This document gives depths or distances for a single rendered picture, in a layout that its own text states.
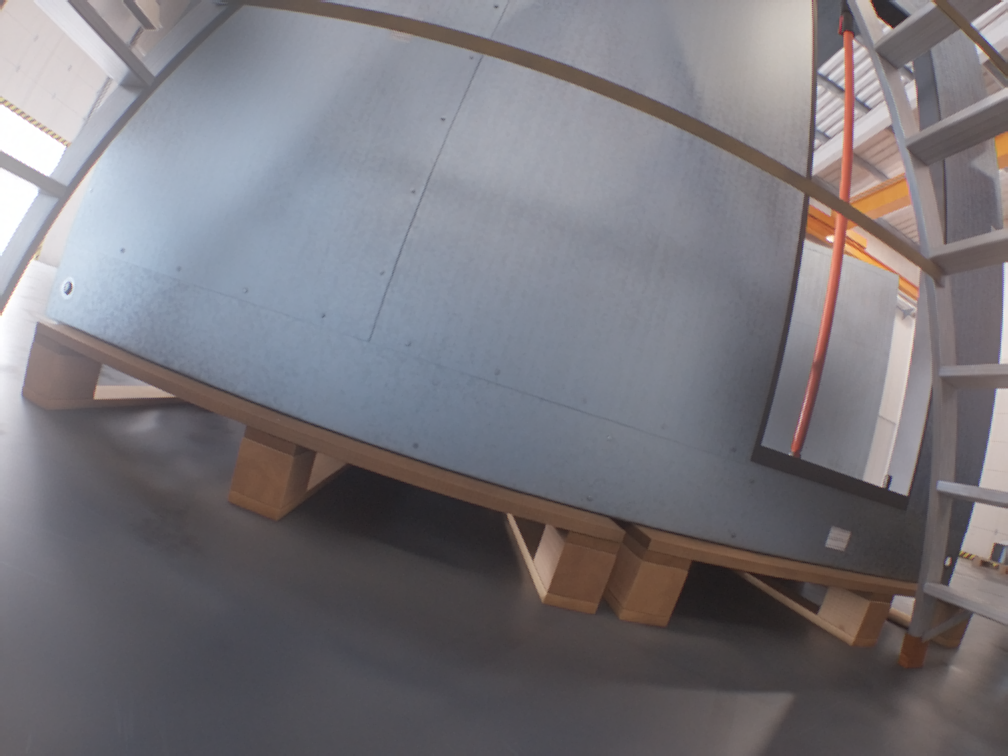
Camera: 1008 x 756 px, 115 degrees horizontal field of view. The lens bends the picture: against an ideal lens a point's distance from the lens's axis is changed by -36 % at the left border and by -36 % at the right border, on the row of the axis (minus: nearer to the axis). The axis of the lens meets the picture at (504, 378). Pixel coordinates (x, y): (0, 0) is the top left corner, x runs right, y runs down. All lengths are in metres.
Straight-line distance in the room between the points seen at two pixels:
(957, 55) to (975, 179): 0.63
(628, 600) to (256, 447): 0.70
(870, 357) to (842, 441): 0.98
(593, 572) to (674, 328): 0.49
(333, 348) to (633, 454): 0.60
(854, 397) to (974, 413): 4.14
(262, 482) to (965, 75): 2.61
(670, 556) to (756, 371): 0.42
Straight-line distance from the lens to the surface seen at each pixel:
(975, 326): 1.78
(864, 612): 1.34
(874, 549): 1.44
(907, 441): 1.54
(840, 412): 5.73
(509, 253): 0.94
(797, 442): 1.26
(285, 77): 1.19
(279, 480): 0.87
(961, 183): 1.93
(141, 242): 1.18
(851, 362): 5.86
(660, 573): 0.94
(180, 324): 1.08
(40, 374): 1.19
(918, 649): 1.35
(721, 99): 1.27
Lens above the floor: 0.31
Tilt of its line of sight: 3 degrees up
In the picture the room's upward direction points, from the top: 18 degrees clockwise
